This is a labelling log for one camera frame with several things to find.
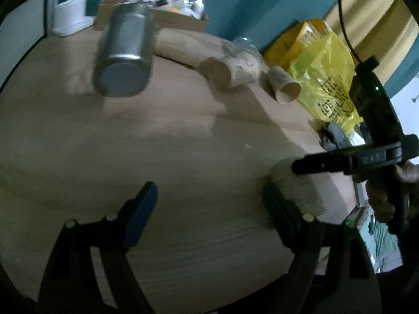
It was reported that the patterned paper cup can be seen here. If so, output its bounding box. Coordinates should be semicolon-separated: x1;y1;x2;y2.
198;50;262;90

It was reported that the brown paper cup front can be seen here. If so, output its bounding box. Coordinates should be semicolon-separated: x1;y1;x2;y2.
261;66;302;104

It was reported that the plain brown paper cup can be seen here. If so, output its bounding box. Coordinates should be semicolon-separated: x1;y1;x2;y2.
154;28;210;68

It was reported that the person's right hand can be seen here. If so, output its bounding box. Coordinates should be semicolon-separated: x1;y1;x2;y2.
351;162;418;225

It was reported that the grey cloth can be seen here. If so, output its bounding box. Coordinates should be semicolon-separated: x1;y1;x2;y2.
318;122;351;151

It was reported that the yellow plastic shopping bag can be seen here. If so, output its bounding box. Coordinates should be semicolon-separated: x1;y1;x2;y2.
288;32;362;135

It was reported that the orange paper package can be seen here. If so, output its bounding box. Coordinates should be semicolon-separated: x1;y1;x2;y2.
264;19;332;71

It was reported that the yellow curtain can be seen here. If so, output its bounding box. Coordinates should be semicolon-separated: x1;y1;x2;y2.
341;0;418;97

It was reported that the crumpled clear plastic wrap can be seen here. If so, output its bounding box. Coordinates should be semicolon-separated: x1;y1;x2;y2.
222;37;262;60

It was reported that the brown cardboard box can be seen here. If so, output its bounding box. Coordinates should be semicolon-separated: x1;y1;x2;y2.
94;0;209;33

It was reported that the grey metal tumbler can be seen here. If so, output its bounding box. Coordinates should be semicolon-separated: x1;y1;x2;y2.
92;3;156;98

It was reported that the white desk lamp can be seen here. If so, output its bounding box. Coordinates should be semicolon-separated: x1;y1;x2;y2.
45;0;95;37

